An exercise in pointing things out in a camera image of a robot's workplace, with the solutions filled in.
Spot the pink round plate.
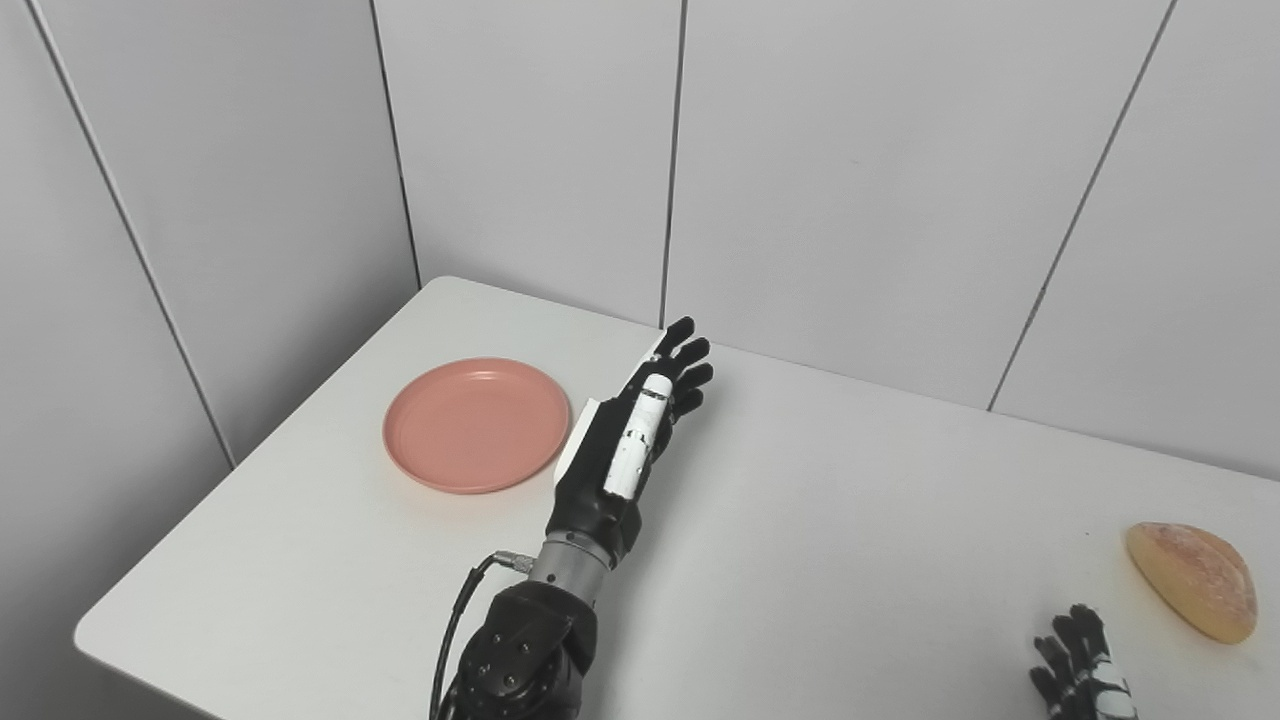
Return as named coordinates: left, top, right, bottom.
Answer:
left=383, top=358, right=573, bottom=495

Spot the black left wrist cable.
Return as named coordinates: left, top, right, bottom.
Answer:
left=430, top=549, right=536, bottom=720

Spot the golden bread roll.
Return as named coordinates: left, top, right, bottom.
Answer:
left=1126, top=522, right=1259, bottom=645

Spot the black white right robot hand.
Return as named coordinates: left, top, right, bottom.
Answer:
left=1030, top=604, right=1140, bottom=720

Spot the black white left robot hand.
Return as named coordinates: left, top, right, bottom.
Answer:
left=546, top=317, right=715, bottom=572

